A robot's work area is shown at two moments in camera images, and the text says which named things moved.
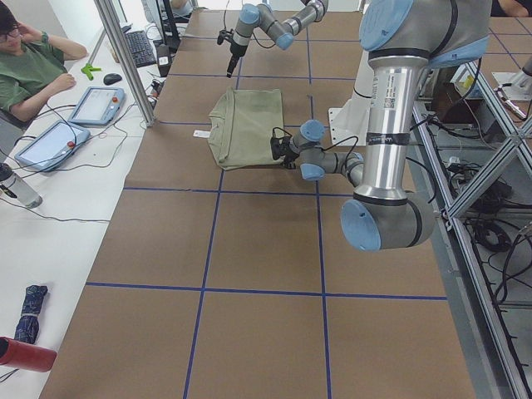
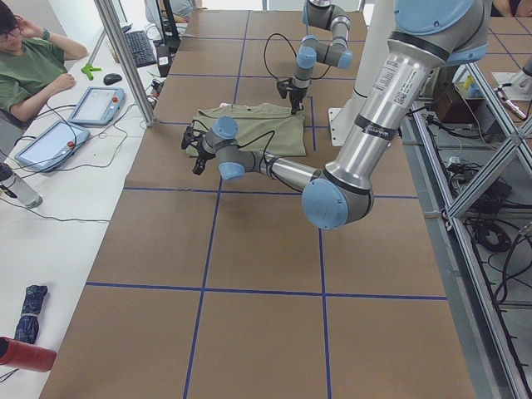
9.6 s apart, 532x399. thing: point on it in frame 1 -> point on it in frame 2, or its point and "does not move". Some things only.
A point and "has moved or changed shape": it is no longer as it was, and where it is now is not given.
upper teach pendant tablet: [98, 105] does not move
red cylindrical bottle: [19, 355] does not move
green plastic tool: [88, 69] does not move
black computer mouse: [111, 78] does not move
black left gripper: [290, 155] -> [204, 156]
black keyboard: [140, 47] does not move
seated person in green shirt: [32, 66] does not move
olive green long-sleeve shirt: [243, 123] has moved or changed shape
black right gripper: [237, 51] -> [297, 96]
